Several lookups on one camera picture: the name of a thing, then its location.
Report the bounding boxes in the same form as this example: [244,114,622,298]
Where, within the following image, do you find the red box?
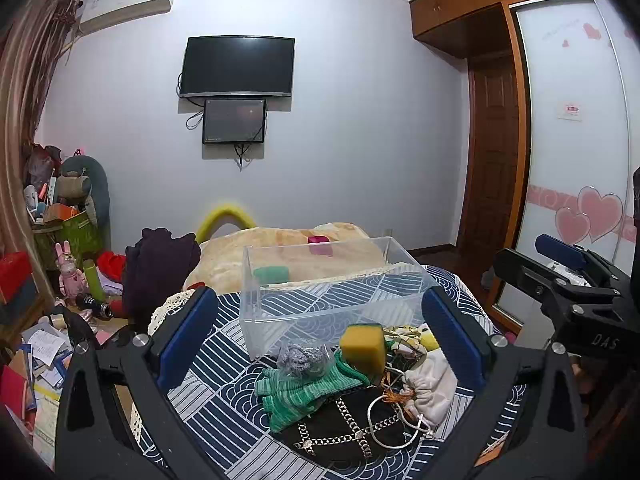
[0,251,34,306]

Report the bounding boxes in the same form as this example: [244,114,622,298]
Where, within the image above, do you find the green tube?
[82,259,105,298]

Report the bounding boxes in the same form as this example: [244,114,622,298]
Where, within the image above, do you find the white air conditioner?
[77,0,180,36]

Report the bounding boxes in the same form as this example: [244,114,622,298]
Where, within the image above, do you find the yellow floral cloth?
[382,325,441,361]

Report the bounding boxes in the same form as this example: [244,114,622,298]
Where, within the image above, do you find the grey-green curved pillow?
[55,155,111,233]

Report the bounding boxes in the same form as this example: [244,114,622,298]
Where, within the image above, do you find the pink bunny toy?
[54,241,89,297]

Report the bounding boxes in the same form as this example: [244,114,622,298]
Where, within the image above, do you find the red plush item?
[96,251,127,282]

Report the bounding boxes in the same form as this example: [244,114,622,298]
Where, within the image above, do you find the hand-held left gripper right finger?
[420,286,588,480]

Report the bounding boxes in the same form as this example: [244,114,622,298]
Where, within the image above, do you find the green knit glove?
[254,349,371,432]

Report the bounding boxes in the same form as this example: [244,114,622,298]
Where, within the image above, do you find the wall television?
[179,36,296,98]

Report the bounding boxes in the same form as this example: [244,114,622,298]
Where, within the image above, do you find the green cardboard box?
[32,210,102,267]

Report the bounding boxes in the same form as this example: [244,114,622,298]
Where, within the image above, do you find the white heart-print wardrobe door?
[510,0,640,311]

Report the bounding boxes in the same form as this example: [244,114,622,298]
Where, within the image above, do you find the blue patterned tablecloth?
[131,262,528,480]

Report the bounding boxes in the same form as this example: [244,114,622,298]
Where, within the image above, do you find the black flashlight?
[75,292,114,320]

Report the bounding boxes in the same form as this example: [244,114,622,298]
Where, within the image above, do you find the small wall monitor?
[202,98,266,146]

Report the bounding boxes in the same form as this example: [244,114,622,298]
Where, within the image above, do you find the white drawstring pouch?
[400,347,461,441]

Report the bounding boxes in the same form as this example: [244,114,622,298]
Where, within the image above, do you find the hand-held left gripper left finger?
[54,285,231,480]

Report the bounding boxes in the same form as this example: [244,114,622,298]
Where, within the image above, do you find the yellow green sponge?
[339,324,387,386]

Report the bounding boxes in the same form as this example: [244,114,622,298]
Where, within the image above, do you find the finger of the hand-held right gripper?
[534,233,632,292]
[491,247,581,322]

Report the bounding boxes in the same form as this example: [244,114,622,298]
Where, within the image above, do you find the brown curtain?
[0,0,83,311]

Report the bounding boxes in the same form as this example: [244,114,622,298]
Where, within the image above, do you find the pile of papers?
[0,310,77,461]

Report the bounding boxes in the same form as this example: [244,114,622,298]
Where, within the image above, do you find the wooden door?
[457,57,522,261]

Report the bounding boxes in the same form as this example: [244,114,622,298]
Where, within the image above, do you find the black cloth with chain print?
[275,384,432,471]

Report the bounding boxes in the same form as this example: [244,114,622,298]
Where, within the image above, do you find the dark purple clothing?
[122,227,202,328]

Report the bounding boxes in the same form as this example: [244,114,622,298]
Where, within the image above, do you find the orange tassel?
[382,367,417,407]

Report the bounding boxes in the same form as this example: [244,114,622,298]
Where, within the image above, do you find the clear plastic box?
[241,236,441,361]

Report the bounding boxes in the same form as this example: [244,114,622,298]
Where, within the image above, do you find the white cord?
[367,392,434,450]

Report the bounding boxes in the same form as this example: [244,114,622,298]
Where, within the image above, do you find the yellow curved cushion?
[196,203,258,243]

